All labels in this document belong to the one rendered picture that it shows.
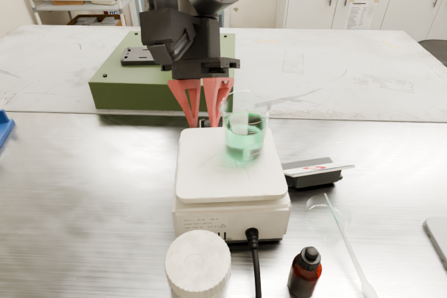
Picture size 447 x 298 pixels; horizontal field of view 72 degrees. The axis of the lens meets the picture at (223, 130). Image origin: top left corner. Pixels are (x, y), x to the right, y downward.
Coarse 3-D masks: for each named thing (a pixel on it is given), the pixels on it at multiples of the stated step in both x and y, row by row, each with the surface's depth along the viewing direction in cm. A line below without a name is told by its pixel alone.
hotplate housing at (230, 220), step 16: (176, 160) 39; (176, 208) 32; (192, 208) 32; (208, 208) 33; (224, 208) 33; (240, 208) 33; (256, 208) 33; (272, 208) 33; (288, 208) 33; (176, 224) 34; (192, 224) 33; (208, 224) 33; (224, 224) 34; (240, 224) 34; (256, 224) 34; (272, 224) 34; (224, 240) 36; (240, 240) 36; (256, 240) 33; (272, 240) 37
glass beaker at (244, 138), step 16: (224, 96) 34; (240, 96) 35; (256, 96) 34; (224, 112) 31; (256, 112) 30; (224, 128) 33; (240, 128) 32; (256, 128) 32; (224, 144) 35; (240, 144) 33; (256, 144) 33; (240, 160) 34; (256, 160) 35
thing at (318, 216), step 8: (312, 200) 40; (320, 200) 41; (336, 200) 40; (312, 208) 41; (320, 208) 41; (328, 208) 41; (336, 208) 41; (344, 208) 39; (304, 216) 39; (312, 216) 40; (320, 216) 40; (328, 216) 40; (344, 216) 40; (312, 224) 37; (320, 224) 39; (328, 224) 39; (336, 224) 39; (344, 224) 39; (320, 232) 37; (328, 232) 36; (336, 232) 36; (344, 232) 37
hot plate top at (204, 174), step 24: (192, 144) 38; (216, 144) 38; (192, 168) 35; (216, 168) 35; (240, 168) 35; (264, 168) 35; (192, 192) 32; (216, 192) 32; (240, 192) 32; (264, 192) 32
